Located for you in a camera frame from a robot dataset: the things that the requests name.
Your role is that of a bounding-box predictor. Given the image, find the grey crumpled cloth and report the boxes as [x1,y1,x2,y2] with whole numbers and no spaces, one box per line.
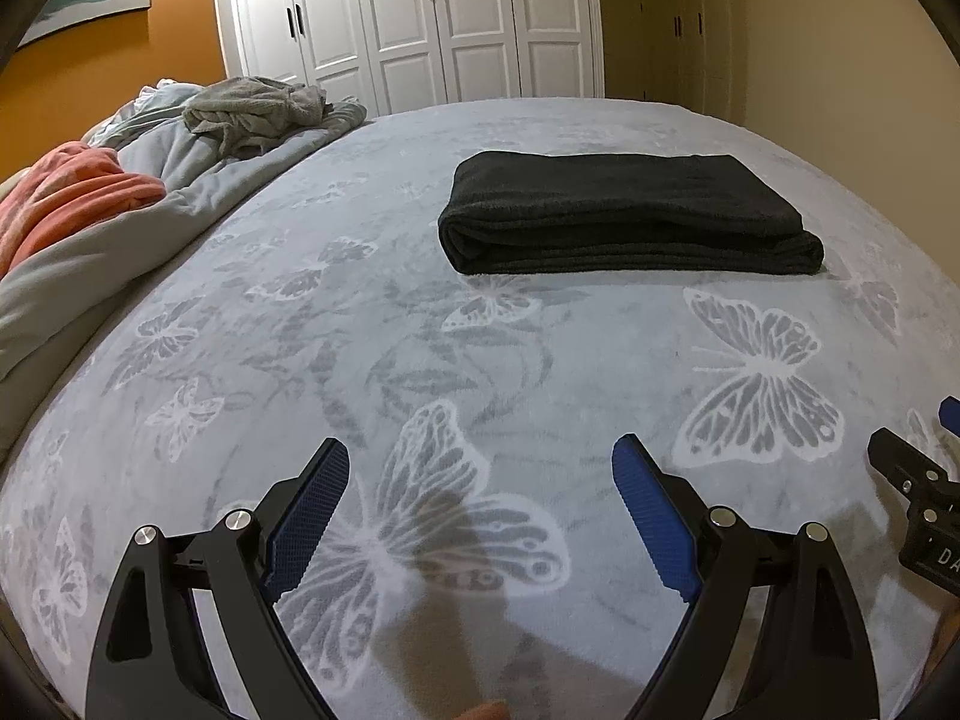
[182,76,335,158]

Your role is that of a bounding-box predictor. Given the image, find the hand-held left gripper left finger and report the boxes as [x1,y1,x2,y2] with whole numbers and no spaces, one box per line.
[85,437,352,720]

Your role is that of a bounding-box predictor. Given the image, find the black pants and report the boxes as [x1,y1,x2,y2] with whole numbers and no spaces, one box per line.
[437,151,826,277]

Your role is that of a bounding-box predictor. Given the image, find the light grey duvet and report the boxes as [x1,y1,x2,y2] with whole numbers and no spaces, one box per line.
[0,79,368,451]

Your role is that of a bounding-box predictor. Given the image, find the white panelled wardrobe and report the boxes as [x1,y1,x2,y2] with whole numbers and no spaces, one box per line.
[212,0,605,121]

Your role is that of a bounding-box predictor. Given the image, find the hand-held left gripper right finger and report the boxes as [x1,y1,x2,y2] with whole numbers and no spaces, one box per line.
[609,433,880,720]

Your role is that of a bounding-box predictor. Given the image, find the beige built-in cabinet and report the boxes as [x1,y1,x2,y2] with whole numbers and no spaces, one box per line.
[596,0,740,125]

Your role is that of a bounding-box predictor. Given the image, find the orange striped blanket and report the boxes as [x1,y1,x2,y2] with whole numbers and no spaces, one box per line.
[0,141,166,278]

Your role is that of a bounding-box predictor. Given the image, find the grey butterfly print blanket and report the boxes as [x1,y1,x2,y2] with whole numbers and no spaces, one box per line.
[0,95,960,720]

